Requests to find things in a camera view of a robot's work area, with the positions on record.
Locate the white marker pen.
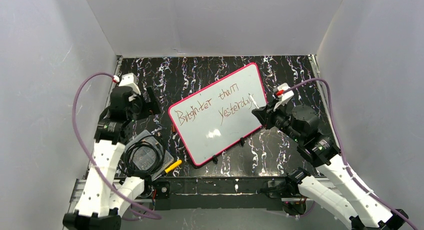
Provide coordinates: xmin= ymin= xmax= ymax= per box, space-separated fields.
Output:
xmin=249 ymin=93 xmax=259 ymax=109

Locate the pink framed whiteboard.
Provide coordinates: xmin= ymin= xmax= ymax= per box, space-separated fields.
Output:
xmin=168 ymin=63 xmax=267 ymax=166

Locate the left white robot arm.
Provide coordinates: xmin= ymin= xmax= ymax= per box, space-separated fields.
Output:
xmin=62 ymin=85 xmax=162 ymax=229

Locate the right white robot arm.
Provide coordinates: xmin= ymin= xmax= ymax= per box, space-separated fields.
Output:
xmin=252 ymin=101 xmax=408 ymax=229

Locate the clear plastic parts box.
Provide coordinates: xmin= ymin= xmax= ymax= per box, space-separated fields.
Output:
xmin=122 ymin=130 xmax=175 ymax=178

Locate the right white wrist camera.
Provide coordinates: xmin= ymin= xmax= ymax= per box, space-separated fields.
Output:
xmin=273 ymin=83 xmax=294 ymax=111

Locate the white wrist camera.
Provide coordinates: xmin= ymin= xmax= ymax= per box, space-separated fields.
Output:
xmin=112 ymin=73 xmax=141 ymax=95
xmin=273 ymin=83 xmax=294 ymax=111

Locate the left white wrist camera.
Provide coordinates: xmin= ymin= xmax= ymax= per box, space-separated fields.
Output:
xmin=112 ymin=73 xmax=141 ymax=95

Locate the coiled black cable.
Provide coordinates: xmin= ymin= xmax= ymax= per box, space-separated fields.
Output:
xmin=123 ymin=135 xmax=167 ymax=176

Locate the yellow handled tool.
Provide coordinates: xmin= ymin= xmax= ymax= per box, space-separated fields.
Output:
xmin=164 ymin=159 xmax=183 ymax=174

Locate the aluminium frame rail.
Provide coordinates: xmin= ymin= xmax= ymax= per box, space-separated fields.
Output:
xmin=69 ymin=178 xmax=369 ymax=202

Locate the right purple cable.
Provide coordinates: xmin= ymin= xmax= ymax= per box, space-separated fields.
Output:
xmin=281 ymin=78 xmax=422 ymax=230

